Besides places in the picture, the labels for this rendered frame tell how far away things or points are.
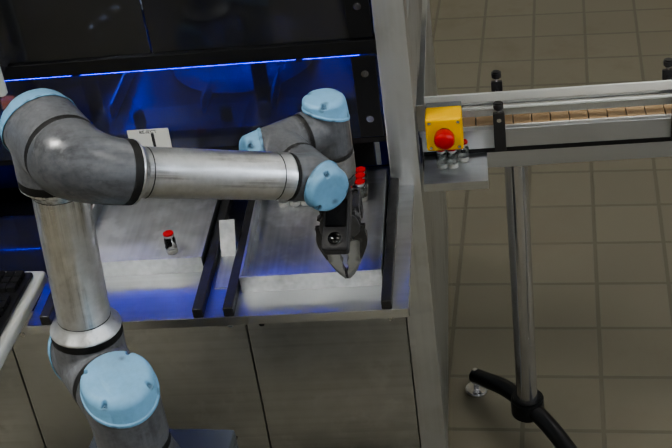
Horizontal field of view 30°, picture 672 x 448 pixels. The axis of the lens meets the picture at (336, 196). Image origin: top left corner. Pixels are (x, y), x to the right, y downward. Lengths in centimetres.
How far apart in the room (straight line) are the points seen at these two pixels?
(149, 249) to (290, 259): 29
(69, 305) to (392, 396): 109
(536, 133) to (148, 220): 81
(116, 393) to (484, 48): 328
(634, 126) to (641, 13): 261
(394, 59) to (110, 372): 83
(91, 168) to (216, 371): 121
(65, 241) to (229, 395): 108
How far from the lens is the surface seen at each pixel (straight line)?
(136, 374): 197
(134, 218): 258
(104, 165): 176
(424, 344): 279
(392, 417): 294
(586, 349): 347
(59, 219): 192
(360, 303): 224
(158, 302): 234
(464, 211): 402
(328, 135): 207
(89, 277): 198
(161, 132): 254
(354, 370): 285
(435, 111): 248
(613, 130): 262
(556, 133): 261
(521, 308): 292
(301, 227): 245
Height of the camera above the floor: 225
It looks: 33 degrees down
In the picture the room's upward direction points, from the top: 8 degrees counter-clockwise
